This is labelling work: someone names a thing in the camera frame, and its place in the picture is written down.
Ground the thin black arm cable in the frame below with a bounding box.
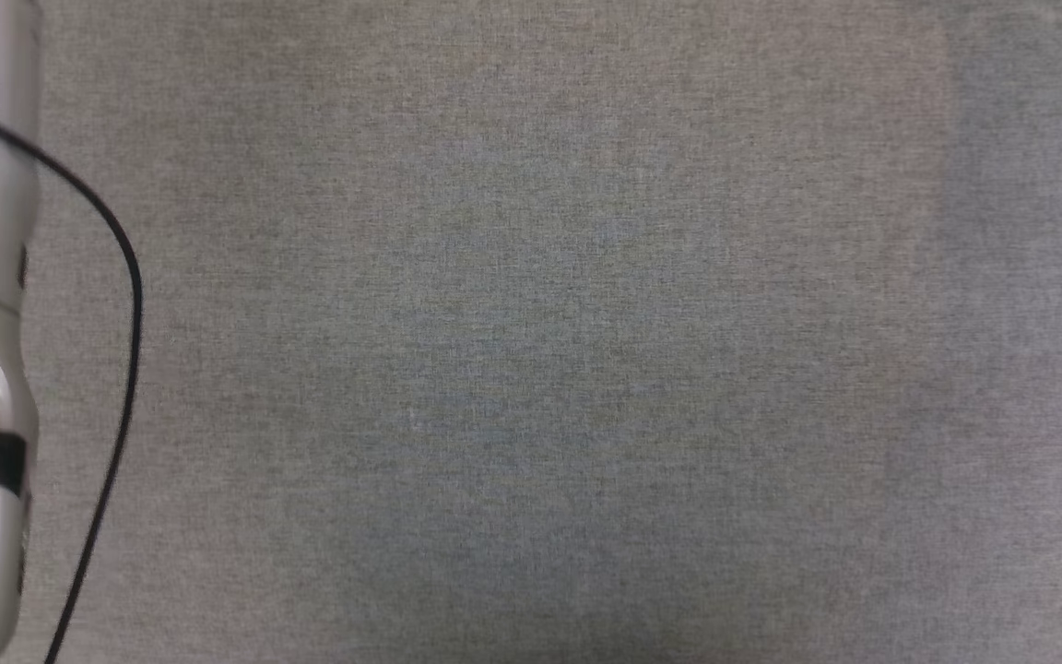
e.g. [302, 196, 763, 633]
[0, 92, 144, 664]

